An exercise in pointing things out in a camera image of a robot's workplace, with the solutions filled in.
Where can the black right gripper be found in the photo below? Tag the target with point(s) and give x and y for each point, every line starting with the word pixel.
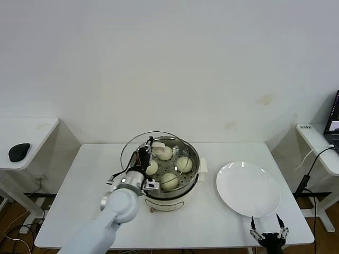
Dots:
pixel 271 240

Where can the black laptop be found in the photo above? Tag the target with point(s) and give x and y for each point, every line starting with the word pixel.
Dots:
pixel 334 124

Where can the white side table with mouse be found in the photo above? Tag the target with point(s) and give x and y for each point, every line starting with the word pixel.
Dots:
pixel 26 132

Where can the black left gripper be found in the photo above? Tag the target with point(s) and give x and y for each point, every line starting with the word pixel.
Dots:
pixel 145 164

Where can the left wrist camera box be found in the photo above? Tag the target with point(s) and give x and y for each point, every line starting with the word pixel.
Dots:
pixel 151 185

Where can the white steamed baozi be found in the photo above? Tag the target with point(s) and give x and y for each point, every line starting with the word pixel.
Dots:
pixel 167 156
pixel 153 169
pixel 184 164
pixel 169 182

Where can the white wall socket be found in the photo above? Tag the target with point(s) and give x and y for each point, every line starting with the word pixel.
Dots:
pixel 40 178

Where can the white side table with laptop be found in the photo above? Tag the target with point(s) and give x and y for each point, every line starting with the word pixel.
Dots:
pixel 328 164

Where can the cream electric cooker pot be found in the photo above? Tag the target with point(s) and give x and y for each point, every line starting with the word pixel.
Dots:
pixel 172 205

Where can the black and white sticker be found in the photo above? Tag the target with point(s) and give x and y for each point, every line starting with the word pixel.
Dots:
pixel 306 127

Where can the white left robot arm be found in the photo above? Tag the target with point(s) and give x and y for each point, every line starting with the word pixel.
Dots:
pixel 119 203

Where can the black computer mouse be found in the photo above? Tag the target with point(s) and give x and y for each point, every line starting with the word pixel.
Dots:
pixel 18 153

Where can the white round plate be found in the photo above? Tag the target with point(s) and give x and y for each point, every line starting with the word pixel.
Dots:
pixel 246 188

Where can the stainless steel steamer basket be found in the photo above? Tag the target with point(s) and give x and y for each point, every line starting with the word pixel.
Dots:
pixel 186 178

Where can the white power strip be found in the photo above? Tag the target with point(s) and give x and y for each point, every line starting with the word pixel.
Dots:
pixel 24 229

